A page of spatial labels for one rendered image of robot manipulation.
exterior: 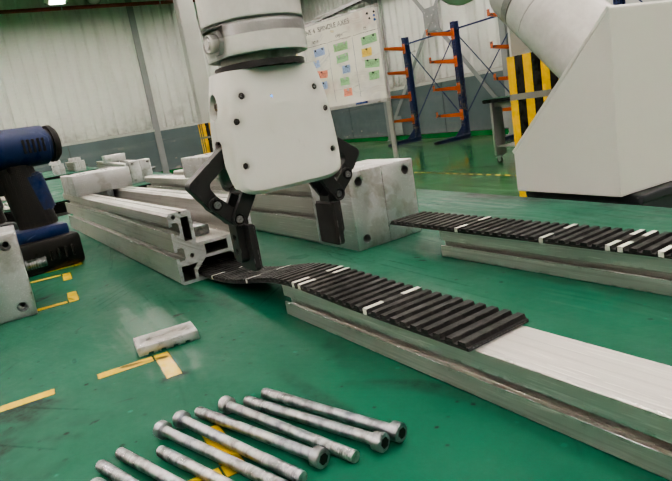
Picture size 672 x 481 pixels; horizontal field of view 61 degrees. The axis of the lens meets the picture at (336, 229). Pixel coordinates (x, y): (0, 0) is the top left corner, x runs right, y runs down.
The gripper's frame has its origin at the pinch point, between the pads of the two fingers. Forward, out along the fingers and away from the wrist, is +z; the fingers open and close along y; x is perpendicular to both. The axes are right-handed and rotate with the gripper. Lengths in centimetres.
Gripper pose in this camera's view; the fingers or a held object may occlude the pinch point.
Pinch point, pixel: (292, 242)
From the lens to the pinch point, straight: 50.5
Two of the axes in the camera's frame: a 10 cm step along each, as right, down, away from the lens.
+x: -5.5, -0.8, 8.3
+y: 8.2, -2.4, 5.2
